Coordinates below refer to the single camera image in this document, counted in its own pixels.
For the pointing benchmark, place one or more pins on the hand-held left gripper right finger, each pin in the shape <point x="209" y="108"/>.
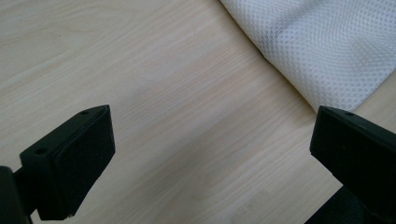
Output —
<point x="358" y="149"/>

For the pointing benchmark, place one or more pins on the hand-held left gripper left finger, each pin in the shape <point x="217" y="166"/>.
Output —
<point x="77" y="161"/>

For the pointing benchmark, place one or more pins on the white mesh laundry bag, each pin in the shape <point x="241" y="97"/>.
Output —
<point x="327" y="46"/>

